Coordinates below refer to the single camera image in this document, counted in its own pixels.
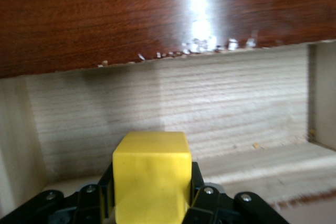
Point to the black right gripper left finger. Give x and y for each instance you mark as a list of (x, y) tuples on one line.
[(105, 195)]

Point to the yellow cube block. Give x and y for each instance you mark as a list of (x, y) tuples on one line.
[(152, 176)]

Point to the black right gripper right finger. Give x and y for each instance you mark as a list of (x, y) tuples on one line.
[(207, 203)]

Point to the dark brown wooden cabinet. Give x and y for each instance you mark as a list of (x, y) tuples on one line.
[(105, 19)]

